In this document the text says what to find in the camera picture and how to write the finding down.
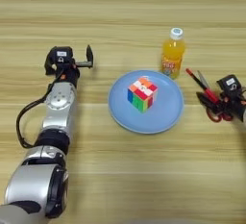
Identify red black pen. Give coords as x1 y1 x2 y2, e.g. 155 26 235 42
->
184 67 221 105

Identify multicoloured puzzle cube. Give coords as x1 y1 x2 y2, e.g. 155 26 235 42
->
127 77 159 113

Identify blue round plate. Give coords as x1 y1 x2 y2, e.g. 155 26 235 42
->
108 69 185 136

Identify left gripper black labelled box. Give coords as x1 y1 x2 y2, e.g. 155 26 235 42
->
47 45 74 64

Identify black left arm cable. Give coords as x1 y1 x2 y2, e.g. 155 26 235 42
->
15 70 65 149

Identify orange juice bottle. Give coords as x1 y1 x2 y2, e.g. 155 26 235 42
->
160 27 186 80

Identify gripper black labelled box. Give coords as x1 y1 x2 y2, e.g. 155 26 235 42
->
216 74 240 93
47 45 74 64

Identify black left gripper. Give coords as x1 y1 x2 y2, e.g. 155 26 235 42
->
44 44 95 87

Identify red handled scissors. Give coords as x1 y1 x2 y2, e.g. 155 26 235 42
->
196 70 235 124

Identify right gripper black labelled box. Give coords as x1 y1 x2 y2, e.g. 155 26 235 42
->
216 74 240 93

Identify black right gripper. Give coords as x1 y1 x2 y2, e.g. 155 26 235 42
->
195 87 246 120

